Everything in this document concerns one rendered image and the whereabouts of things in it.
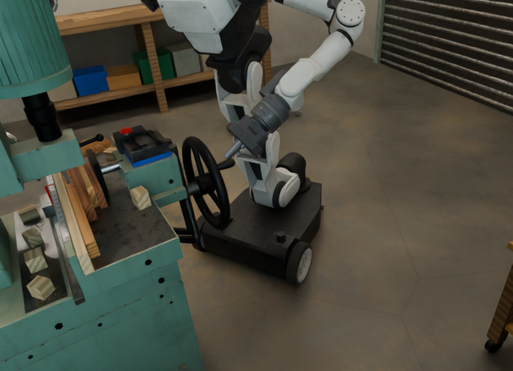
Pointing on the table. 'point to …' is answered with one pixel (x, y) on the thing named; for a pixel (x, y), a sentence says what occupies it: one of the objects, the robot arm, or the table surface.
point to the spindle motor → (30, 43)
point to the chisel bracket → (46, 156)
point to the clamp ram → (102, 169)
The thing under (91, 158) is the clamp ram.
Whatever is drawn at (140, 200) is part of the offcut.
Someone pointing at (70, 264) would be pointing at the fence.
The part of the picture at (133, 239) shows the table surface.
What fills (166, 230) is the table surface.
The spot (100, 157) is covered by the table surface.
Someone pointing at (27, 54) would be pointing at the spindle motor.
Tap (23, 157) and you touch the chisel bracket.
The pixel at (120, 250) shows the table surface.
